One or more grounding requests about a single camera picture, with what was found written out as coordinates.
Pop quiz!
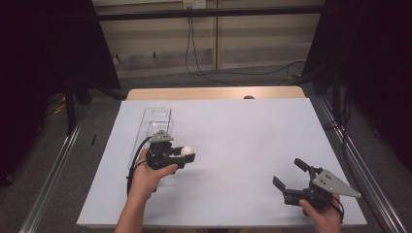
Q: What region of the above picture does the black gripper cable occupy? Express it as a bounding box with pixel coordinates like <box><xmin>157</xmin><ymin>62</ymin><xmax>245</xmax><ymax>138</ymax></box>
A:
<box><xmin>330</xmin><ymin>194</ymin><xmax>346</xmax><ymax>224</ymax></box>
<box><xmin>125</xmin><ymin>136</ymin><xmax>154</xmax><ymax>197</ymax></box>

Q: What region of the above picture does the wooden table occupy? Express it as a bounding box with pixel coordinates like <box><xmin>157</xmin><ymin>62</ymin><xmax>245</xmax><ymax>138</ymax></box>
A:
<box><xmin>125</xmin><ymin>84</ymin><xmax>307</xmax><ymax>102</ymax></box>

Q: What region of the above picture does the person's right hand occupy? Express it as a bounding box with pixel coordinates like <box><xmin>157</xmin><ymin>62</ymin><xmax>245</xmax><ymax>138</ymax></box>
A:
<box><xmin>298</xmin><ymin>193</ymin><xmax>344</xmax><ymax>225</ymax></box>

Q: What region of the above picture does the black curtain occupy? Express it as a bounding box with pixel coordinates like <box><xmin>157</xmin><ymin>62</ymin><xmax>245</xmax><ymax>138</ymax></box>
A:
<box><xmin>302</xmin><ymin>0</ymin><xmax>412</xmax><ymax>171</ymax></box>
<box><xmin>0</xmin><ymin>0</ymin><xmax>121</xmax><ymax>187</ymax></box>

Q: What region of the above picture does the black horizontal bar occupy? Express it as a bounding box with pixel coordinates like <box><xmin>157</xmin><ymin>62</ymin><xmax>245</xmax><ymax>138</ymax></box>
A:
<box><xmin>96</xmin><ymin>5</ymin><xmax>326</xmax><ymax>22</ymax></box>

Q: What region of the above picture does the aluminium floor rail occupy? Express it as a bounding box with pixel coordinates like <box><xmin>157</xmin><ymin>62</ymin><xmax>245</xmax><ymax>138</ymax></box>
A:
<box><xmin>316</xmin><ymin>96</ymin><xmax>407</xmax><ymax>233</ymax></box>
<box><xmin>18</xmin><ymin>106</ymin><xmax>89</xmax><ymax>233</ymax></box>

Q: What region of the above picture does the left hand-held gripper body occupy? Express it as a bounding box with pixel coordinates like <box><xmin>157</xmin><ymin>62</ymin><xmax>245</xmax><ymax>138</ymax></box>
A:
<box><xmin>145</xmin><ymin>129</ymin><xmax>179</xmax><ymax>171</ymax></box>

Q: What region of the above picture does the yellow cable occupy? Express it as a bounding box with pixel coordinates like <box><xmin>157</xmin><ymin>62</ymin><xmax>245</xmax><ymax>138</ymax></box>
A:
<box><xmin>47</xmin><ymin>95</ymin><xmax>67</xmax><ymax>117</ymax></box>

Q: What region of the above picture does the person's left hand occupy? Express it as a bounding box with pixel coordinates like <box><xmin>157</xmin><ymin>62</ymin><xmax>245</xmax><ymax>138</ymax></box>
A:
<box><xmin>129</xmin><ymin>149</ymin><xmax>179</xmax><ymax>202</ymax></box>

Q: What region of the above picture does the clear plastic storage bin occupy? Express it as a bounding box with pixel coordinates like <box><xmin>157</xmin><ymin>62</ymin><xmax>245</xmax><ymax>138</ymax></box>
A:
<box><xmin>127</xmin><ymin>107</ymin><xmax>174</xmax><ymax>170</ymax></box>

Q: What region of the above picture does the black power cable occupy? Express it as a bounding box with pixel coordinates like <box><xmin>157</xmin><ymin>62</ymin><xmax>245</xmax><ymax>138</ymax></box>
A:
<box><xmin>185</xmin><ymin>8</ymin><xmax>237</xmax><ymax>87</ymax></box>
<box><xmin>189</xmin><ymin>8</ymin><xmax>306</xmax><ymax>79</ymax></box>

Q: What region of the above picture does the black metal stand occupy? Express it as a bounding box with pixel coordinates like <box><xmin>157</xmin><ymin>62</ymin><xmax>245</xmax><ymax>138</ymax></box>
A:
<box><xmin>62</xmin><ymin>77</ymin><xmax>78</xmax><ymax>136</ymax></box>
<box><xmin>330</xmin><ymin>73</ymin><xmax>345</xmax><ymax>121</ymax></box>

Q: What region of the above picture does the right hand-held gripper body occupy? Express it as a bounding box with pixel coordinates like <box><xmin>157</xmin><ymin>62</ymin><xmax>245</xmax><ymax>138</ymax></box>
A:
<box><xmin>282</xmin><ymin>166</ymin><xmax>362</xmax><ymax>212</ymax></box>

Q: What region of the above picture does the white wall outlet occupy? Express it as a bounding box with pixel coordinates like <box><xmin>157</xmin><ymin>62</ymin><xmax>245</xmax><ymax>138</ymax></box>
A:
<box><xmin>183</xmin><ymin>0</ymin><xmax>208</xmax><ymax>10</ymax></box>

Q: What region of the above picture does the white table sheet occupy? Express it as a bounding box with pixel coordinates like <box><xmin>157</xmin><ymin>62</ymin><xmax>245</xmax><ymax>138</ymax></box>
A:
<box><xmin>76</xmin><ymin>98</ymin><xmax>368</xmax><ymax>228</ymax></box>

